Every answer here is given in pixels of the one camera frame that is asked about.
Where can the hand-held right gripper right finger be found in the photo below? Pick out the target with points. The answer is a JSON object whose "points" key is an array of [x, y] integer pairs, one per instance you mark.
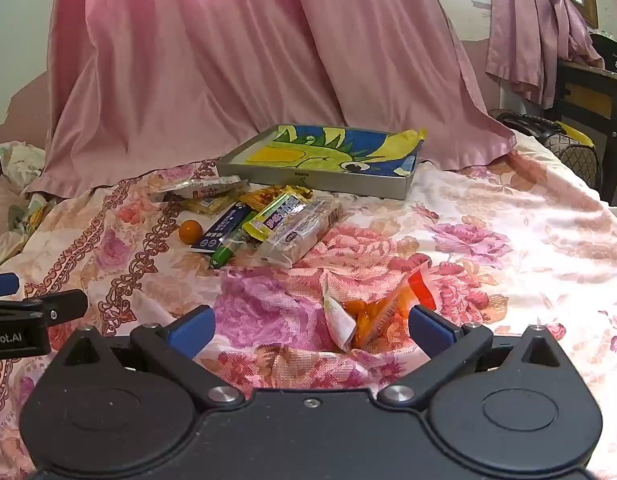
{"points": [[428, 327]]}

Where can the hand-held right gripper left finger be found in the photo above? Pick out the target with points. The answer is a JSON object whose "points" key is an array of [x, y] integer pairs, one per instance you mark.
{"points": [[193, 330]]}

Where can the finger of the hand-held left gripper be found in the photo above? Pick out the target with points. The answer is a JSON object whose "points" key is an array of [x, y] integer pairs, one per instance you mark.
{"points": [[2, 285], [63, 306]]}

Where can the orange snack bag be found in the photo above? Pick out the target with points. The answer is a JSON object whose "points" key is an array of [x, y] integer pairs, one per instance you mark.
{"points": [[383, 310]]}

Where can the small orange ball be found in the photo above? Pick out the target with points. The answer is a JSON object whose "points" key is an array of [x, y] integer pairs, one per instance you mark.
{"points": [[190, 231]]}

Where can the dark blue sachet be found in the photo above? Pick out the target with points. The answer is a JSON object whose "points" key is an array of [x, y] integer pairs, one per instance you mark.
{"points": [[223, 227]]}

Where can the clear biscuit pack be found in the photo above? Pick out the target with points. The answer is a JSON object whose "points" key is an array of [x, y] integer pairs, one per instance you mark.
{"points": [[303, 242]]}

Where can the purple yellow label packet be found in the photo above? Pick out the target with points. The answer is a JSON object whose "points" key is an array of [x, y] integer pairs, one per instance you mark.
{"points": [[278, 217]]}

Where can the golden snack packet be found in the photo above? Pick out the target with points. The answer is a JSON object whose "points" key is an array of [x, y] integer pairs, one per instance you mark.
{"points": [[261, 197]]}

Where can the grey tray box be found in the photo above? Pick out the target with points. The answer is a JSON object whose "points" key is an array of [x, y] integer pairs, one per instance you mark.
{"points": [[338, 187]]}

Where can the green sausage stick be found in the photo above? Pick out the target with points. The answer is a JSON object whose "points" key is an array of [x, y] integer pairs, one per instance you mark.
{"points": [[227, 251]]}

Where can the floral blanket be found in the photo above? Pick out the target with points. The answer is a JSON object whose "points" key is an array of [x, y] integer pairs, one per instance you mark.
{"points": [[488, 240]]}

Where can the crumpled floral cloth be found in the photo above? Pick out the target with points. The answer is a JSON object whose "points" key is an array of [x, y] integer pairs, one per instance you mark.
{"points": [[18, 160]]}

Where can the white red snack packet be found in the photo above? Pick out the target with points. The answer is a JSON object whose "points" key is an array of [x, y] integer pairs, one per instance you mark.
{"points": [[198, 189]]}

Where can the pink draped sheet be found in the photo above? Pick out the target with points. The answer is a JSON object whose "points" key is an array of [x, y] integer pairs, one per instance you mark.
{"points": [[238, 60]]}

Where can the black desk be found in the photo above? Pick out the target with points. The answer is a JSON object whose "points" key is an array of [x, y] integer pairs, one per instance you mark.
{"points": [[615, 110]]}

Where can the pink window curtain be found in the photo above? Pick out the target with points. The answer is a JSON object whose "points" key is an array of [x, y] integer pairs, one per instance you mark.
{"points": [[533, 35]]}

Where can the black box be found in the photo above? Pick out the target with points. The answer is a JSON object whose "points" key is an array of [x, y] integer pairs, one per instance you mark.
{"points": [[610, 52]]}

